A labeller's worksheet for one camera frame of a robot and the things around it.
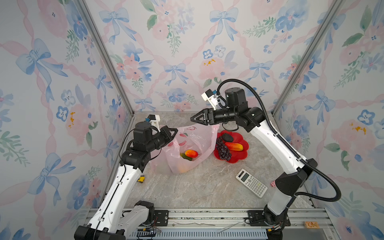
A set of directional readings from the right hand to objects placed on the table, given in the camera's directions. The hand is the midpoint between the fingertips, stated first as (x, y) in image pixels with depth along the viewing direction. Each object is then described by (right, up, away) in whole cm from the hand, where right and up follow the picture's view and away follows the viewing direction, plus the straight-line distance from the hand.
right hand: (194, 118), depth 65 cm
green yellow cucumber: (-5, -22, +26) cm, 34 cm away
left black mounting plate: (-16, -49, +9) cm, 52 cm away
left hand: (-7, -4, +4) cm, 9 cm away
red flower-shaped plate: (+27, -22, +32) cm, 47 cm away
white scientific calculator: (+32, -35, +19) cm, 51 cm away
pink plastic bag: (+3, -10, +24) cm, 26 cm away
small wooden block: (+56, -51, +7) cm, 76 cm away
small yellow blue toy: (-30, -33, +21) cm, 49 cm away
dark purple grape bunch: (+19, -20, +28) cm, 39 cm away
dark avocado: (+22, -11, +36) cm, 44 cm away
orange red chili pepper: (+26, -16, +32) cm, 44 cm away
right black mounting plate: (+31, -49, +9) cm, 58 cm away
